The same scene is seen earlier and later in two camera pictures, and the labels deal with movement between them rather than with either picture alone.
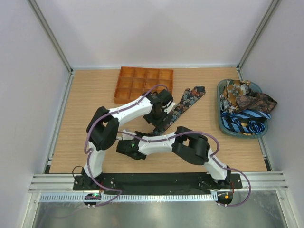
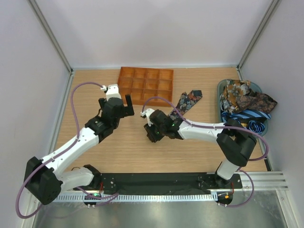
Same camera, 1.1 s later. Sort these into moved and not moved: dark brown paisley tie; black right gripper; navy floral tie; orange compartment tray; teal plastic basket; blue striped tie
Moved: black right gripper; navy floral tie
Not moved: dark brown paisley tie; orange compartment tray; teal plastic basket; blue striped tie
